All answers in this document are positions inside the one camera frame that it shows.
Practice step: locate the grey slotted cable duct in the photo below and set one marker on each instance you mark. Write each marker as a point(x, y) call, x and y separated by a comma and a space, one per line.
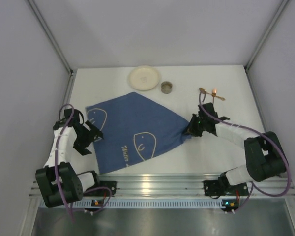
point(170, 203)

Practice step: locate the aluminium frame post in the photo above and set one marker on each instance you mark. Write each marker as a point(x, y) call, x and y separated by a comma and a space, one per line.
point(267, 32)
point(39, 16)

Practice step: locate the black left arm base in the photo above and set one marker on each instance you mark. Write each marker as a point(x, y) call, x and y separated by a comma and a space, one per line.
point(91, 192)

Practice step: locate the aluminium frame post right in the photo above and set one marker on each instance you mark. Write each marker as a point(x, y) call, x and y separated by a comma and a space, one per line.
point(267, 32)

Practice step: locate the gold ornate-handle spoon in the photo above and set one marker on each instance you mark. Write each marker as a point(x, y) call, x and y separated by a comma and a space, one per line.
point(205, 92)

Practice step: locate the speckled ceramic ramekin cup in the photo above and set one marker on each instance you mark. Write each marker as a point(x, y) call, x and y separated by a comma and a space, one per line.
point(166, 87)

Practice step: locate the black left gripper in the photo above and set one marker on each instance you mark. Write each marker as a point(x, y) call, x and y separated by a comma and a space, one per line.
point(89, 137)

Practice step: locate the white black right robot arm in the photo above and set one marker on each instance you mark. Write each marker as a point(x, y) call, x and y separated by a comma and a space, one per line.
point(263, 153)

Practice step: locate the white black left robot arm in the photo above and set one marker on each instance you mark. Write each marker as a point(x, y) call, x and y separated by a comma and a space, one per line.
point(64, 178)

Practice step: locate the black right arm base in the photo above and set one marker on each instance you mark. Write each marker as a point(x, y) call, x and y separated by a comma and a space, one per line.
point(212, 188)

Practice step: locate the cream round plate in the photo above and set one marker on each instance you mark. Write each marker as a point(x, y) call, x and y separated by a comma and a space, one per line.
point(144, 78)

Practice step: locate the blue embroidered cloth placemat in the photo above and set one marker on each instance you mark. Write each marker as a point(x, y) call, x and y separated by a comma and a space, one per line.
point(135, 129)

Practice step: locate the aluminium mounting rail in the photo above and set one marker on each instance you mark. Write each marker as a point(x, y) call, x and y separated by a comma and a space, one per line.
point(169, 185)

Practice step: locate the copper long-handle fork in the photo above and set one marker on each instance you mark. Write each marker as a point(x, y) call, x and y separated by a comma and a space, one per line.
point(214, 92)

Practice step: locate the aluminium frame post left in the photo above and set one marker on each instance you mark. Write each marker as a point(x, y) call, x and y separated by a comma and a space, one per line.
point(39, 16)

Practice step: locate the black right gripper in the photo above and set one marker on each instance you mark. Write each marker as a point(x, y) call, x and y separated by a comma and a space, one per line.
point(194, 125)

